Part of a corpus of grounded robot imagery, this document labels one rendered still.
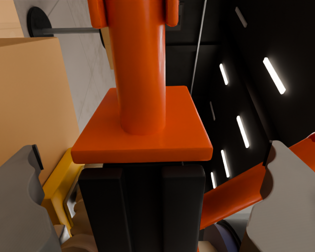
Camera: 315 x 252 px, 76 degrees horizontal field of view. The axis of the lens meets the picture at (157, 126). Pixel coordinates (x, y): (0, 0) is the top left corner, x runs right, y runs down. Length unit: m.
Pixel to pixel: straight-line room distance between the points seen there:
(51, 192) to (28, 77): 0.13
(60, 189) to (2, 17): 0.79
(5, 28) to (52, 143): 0.72
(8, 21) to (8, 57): 0.75
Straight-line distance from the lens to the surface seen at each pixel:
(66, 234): 0.23
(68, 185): 0.29
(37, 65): 0.28
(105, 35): 1.94
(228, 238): 0.29
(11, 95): 0.24
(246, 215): 1.79
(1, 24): 0.96
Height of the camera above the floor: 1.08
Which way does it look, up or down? level
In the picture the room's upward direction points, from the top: 89 degrees clockwise
